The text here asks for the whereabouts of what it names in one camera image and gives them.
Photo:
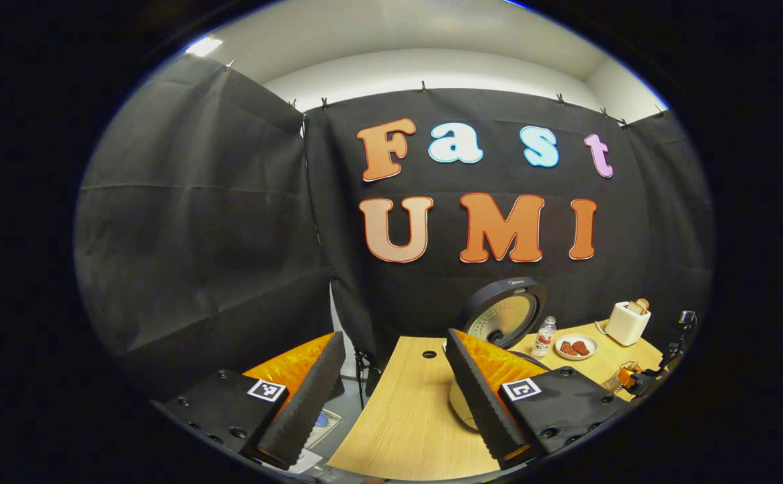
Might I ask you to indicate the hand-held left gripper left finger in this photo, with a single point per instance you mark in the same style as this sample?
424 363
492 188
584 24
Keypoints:
307 403

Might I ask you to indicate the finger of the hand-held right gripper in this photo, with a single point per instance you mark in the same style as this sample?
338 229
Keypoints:
628 376

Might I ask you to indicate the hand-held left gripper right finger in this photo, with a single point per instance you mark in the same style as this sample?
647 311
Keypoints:
475 396

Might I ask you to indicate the clear chopstick holder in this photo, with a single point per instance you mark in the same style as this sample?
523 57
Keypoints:
611 384

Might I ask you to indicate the black rice cooker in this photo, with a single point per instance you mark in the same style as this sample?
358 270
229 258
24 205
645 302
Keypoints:
502 316

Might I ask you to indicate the white toaster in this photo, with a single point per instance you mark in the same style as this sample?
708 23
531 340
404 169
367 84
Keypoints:
623 326

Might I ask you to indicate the red meat slice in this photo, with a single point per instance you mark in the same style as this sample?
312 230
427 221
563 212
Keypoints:
568 349
582 347

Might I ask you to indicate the white round plate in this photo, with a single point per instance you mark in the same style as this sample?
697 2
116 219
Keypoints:
576 357

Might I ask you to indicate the thin black floor stand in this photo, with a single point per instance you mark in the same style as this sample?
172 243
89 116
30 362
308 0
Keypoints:
363 376

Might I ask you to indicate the small clear bottle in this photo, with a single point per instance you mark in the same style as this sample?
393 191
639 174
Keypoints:
544 339

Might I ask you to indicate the black backdrop cloth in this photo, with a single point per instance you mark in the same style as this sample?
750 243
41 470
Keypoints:
196 235

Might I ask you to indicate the ceiling light panel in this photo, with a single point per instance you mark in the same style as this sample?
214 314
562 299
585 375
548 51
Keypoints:
203 46

